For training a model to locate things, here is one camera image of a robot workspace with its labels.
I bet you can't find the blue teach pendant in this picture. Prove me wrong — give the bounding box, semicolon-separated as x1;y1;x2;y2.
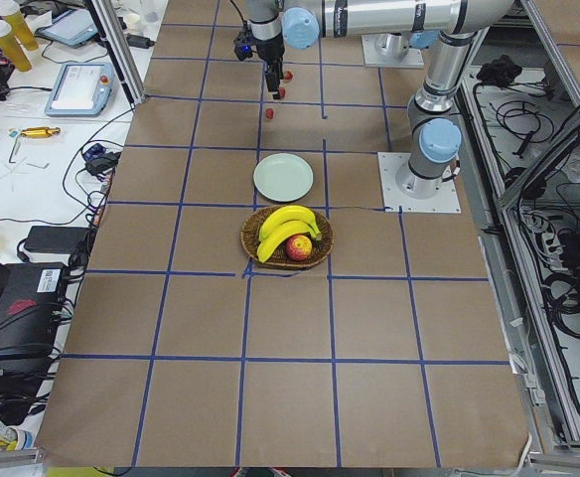
44;62;115;117
36;9;97;48

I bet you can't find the pale green plate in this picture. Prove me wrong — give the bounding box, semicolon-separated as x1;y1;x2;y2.
253;153;314;203

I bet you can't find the black computer box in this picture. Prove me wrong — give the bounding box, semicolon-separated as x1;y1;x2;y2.
0;262;70;370

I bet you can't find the blue teach pendant near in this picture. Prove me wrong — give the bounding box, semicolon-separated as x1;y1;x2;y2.
44;62;115;117

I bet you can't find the yellow bottle white cap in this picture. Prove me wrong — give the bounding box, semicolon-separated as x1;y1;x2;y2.
0;20;32;73

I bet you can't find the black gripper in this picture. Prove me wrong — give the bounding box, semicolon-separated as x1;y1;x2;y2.
255;34;284;98

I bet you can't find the aluminium frame post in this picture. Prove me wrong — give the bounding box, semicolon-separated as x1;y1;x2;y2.
83;0;145;106

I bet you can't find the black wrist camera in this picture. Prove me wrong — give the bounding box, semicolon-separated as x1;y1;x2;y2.
233;30;253;62

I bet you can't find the black power adapter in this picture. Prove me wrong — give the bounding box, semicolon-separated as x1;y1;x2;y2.
17;226;88;262

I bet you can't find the blue teach pendant far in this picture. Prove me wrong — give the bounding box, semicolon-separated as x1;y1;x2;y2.
36;9;97;48

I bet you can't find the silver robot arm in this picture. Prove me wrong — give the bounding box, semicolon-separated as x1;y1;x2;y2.
241;0;512;114
398;29;488;199

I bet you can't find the woven wicker basket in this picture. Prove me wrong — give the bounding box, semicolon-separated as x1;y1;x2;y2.
240;206;334;269

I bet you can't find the yellow banana bunch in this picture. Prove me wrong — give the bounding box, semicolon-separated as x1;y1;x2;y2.
256;205;322;262

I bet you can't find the white paper cup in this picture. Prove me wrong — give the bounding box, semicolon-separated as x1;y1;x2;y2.
123;12;143;34

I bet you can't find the red yellow apple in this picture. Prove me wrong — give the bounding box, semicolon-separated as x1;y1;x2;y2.
285;235;313;261

